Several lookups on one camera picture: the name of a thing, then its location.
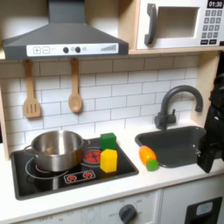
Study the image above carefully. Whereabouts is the dark grey sink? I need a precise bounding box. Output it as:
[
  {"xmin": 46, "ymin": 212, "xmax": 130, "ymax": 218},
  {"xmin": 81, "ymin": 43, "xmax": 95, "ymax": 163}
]
[{"xmin": 134, "ymin": 125, "xmax": 208, "ymax": 169}]

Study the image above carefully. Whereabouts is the grey range hood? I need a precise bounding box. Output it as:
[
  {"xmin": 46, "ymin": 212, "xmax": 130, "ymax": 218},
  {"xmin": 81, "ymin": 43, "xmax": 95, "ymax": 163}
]
[{"xmin": 2, "ymin": 0, "xmax": 130, "ymax": 61}]

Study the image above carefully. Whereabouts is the orange toy carrot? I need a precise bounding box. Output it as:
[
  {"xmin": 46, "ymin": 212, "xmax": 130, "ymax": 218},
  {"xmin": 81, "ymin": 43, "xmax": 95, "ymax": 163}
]
[{"xmin": 138, "ymin": 144, "xmax": 160, "ymax": 172}]

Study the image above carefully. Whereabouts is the steel pot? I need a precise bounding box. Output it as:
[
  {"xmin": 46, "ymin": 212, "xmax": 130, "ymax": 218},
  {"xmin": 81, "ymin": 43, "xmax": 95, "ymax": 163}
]
[{"xmin": 24, "ymin": 129, "xmax": 92, "ymax": 172}]

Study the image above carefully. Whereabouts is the white wooden toy kitchen unit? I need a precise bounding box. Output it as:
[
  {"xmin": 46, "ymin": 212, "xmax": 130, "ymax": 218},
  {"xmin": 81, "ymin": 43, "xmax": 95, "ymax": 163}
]
[{"xmin": 0, "ymin": 0, "xmax": 224, "ymax": 224}]

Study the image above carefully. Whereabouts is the wooden spoon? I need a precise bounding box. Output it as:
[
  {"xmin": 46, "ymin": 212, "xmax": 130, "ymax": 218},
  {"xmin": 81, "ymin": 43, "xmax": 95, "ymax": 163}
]
[{"xmin": 67, "ymin": 58, "xmax": 84, "ymax": 115}]

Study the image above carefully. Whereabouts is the wooden slotted spatula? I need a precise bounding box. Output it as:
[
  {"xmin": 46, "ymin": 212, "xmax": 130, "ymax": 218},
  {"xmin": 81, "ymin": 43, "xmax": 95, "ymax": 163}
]
[{"xmin": 22, "ymin": 59, "xmax": 43, "ymax": 119}]

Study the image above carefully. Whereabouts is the green block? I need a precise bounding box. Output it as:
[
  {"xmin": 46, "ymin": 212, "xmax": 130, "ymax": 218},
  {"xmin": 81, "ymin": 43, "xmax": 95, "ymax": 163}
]
[{"xmin": 100, "ymin": 132, "xmax": 118, "ymax": 152}]

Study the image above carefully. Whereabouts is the black stove top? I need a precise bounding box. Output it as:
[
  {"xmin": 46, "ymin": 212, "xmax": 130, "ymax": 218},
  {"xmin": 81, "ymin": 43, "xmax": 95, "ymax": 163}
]
[{"xmin": 10, "ymin": 136, "xmax": 140, "ymax": 201}]

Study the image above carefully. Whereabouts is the dark grey tap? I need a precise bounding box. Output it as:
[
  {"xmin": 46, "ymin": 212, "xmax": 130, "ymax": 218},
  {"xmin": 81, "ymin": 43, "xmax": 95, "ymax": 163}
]
[{"xmin": 153, "ymin": 84, "xmax": 204, "ymax": 131}]

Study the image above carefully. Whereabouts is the yellow block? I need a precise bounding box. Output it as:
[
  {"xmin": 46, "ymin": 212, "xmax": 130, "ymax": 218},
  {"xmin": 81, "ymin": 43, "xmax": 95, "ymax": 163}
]
[{"xmin": 99, "ymin": 148, "xmax": 119, "ymax": 174}]

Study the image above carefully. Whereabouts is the white toy microwave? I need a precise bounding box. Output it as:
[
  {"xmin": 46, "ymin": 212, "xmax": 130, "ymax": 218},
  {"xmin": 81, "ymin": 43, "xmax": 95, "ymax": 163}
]
[{"xmin": 136, "ymin": 0, "xmax": 224, "ymax": 51}]

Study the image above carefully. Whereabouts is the grey oven knob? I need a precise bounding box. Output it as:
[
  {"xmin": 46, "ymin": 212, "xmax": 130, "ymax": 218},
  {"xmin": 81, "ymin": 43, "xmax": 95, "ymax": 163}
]
[{"xmin": 118, "ymin": 203, "xmax": 138, "ymax": 224}]

